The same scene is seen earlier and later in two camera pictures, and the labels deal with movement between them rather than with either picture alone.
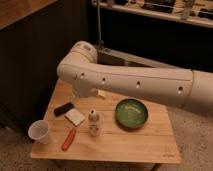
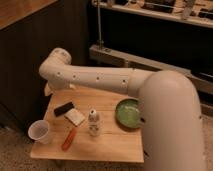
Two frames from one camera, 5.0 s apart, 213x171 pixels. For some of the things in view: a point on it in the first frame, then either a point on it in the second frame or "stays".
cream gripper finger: (101, 92) -> (47, 90)
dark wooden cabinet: (35, 35) stays
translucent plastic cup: (39, 131) stays
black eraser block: (60, 109) stays
